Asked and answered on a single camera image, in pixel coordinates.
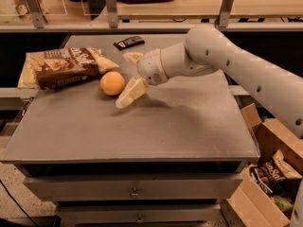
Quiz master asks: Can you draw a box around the brown chip bag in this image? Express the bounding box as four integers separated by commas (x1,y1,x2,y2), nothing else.
18,47,118,90
257,149,302,188

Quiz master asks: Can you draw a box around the dark blue packet in box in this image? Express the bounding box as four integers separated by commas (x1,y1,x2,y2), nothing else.
249,166,273,195

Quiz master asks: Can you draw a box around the green snack packet in box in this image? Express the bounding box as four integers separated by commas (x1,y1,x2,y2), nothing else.
271,195,294,213

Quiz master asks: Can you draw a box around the lower grey drawer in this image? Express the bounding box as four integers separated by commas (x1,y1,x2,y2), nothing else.
56,204,221,224

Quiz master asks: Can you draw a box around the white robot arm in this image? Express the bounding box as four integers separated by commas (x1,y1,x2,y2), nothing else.
116,24,303,138

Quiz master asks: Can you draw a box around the upper grey drawer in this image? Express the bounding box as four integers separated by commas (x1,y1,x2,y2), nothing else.
24,174,242,202

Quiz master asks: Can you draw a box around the middle metal bracket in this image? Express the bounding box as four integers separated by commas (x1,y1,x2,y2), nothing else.
105,0,119,28

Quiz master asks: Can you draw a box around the metal bracket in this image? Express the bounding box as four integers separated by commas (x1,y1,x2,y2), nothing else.
105,0,119,28
26,0,46,28
217,0,234,28

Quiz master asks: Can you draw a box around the black floor cable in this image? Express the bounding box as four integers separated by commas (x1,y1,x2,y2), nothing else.
0,179,39,227

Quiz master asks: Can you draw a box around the orange fruit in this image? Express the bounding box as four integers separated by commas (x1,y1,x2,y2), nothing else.
99,71,125,96

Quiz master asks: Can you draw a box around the grey drawer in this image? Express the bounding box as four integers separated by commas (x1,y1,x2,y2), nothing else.
56,204,221,224
24,174,242,202

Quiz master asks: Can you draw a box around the black snack bar wrapper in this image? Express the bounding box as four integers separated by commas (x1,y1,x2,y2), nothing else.
114,36,145,50

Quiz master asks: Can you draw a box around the right metal bracket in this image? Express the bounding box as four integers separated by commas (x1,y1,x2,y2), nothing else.
217,0,234,28

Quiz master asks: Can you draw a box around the left metal bracket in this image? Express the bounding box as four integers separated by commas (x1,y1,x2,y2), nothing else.
26,0,46,28

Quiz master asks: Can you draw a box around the snack packet behind glass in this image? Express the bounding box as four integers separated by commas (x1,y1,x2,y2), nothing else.
12,0,48,23

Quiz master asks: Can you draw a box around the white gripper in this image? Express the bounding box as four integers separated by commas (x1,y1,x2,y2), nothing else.
116,49,169,109

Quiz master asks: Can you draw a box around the brown chip bag in box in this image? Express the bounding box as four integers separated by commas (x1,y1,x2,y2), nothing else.
257,149,302,188

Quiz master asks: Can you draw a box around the cardboard box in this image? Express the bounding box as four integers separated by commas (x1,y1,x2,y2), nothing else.
227,104,303,227

